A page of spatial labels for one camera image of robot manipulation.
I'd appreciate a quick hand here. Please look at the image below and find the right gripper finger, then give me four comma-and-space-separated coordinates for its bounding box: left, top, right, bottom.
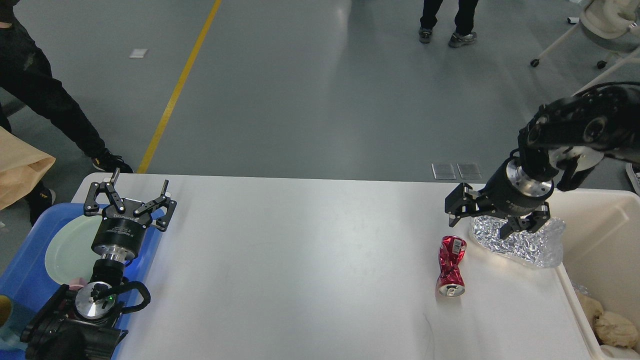
445, 183, 501, 228
499, 202, 551, 240

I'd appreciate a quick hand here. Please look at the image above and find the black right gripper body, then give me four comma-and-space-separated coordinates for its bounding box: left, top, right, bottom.
480, 157, 554, 219

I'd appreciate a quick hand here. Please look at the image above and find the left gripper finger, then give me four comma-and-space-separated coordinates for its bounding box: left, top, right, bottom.
82, 167, 126, 217
134, 180, 178, 231

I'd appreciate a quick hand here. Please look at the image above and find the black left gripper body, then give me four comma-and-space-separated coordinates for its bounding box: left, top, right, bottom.
90, 199, 157, 262

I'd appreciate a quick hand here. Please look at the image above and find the light green plate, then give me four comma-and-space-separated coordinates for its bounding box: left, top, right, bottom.
45, 215, 102, 285

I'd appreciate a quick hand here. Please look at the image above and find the pink ribbed mug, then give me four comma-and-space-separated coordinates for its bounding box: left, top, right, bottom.
68, 277, 89, 291

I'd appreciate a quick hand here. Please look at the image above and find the dark teal mug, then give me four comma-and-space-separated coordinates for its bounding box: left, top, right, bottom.
0, 294, 35, 352

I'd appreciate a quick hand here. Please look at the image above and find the brown paper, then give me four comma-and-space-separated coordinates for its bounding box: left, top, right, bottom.
594, 311, 639, 349

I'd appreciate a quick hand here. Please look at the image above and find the white paper cup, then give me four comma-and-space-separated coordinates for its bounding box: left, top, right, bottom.
599, 344, 640, 360

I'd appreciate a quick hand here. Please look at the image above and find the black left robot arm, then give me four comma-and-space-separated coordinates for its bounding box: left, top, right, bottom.
20, 170, 178, 360

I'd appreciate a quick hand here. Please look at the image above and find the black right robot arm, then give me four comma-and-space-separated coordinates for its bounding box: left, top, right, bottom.
444, 80, 640, 239

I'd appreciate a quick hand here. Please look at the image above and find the crumpled foil right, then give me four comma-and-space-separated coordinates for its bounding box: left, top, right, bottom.
469, 215, 566, 268

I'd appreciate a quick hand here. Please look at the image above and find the floor plate right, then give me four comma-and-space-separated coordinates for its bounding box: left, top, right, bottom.
456, 162, 483, 180

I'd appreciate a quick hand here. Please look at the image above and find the floor plate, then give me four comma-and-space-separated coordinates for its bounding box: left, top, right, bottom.
430, 162, 457, 180
456, 162, 483, 180

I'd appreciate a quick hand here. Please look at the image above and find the floor plate left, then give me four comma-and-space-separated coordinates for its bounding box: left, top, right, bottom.
430, 162, 457, 180

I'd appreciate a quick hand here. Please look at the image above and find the beige plastic bin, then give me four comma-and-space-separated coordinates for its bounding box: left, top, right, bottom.
548, 189, 640, 360

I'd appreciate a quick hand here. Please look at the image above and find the paper bag held by person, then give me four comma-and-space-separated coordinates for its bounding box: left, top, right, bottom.
0, 128, 56, 210

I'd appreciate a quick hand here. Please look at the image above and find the crushed red can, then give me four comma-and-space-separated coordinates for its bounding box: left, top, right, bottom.
436, 235, 467, 297

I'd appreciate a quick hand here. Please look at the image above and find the blue plastic tray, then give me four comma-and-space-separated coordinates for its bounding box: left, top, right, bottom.
0, 202, 167, 360

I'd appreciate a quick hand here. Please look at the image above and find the person in black left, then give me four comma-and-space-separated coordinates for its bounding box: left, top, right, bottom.
0, 0, 135, 227

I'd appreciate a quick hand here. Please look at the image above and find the person leg far right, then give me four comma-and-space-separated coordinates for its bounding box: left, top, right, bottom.
418, 0, 480, 49

